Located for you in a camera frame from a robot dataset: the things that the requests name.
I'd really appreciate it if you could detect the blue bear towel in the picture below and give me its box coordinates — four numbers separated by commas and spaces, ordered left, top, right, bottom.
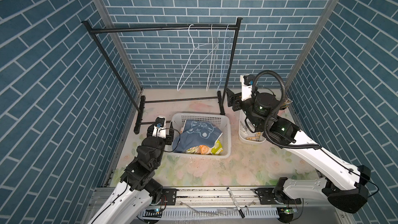
172, 120, 223, 153

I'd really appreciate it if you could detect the white wire hanger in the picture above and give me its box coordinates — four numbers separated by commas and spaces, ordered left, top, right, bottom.
206, 25, 219, 91
176, 24, 218, 92

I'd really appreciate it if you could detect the yellow green towel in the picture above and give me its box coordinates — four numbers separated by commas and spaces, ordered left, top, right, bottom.
210, 140, 223, 155

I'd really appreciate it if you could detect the orange bunny towel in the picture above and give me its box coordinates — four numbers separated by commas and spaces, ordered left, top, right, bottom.
186, 145, 211, 155

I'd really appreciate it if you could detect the light blue wire hanger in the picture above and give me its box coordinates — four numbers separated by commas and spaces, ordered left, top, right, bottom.
217, 29, 231, 90

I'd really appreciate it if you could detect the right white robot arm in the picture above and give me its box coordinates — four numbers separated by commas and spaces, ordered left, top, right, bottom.
226, 85, 373, 214

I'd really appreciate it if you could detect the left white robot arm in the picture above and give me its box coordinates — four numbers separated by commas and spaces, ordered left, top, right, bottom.
89, 124, 180, 224

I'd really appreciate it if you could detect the white rectangular tray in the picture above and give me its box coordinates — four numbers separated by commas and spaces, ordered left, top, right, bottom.
238, 111, 266, 145

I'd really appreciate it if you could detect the white perforated plastic basket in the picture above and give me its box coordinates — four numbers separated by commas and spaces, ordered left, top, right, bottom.
165, 113, 232, 159

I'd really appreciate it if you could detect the bundle of coloured pencils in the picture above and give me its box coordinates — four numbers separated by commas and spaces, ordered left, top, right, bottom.
285, 98, 293, 105

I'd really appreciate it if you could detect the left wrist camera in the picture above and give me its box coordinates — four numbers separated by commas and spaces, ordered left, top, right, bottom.
152, 116, 166, 139

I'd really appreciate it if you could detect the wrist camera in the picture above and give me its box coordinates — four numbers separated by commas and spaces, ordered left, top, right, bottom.
240, 74, 256, 101
152, 116, 166, 139

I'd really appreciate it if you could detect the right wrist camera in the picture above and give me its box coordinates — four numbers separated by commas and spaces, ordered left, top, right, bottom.
240, 74, 256, 101

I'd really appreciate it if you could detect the black clothes rack frame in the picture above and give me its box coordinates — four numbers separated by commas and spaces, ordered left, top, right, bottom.
83, 17, 242, 134

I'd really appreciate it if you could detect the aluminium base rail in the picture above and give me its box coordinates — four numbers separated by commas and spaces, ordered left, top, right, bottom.
90, 186, 343, 222

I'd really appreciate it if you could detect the black marker on rail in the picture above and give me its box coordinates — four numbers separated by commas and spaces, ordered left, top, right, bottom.
227, 187, 245, 218

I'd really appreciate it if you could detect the black corrugated cable hose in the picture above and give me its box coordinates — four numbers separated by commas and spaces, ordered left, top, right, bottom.
251, 69, 322, 150

